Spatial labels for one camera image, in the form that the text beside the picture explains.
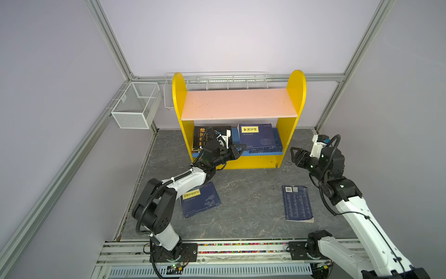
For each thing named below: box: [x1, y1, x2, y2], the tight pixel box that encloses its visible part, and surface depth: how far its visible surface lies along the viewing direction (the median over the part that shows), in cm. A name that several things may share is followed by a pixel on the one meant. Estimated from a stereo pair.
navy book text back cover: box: [281, 185, 315, 224], surface depth 88 cm
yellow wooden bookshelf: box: [171, 69, 307, 170], surface depth 77 cm
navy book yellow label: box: [237, 123, 276, 148], surface depth 86 cm
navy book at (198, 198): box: [180, 181, 222, 220], surface depth 89 cm
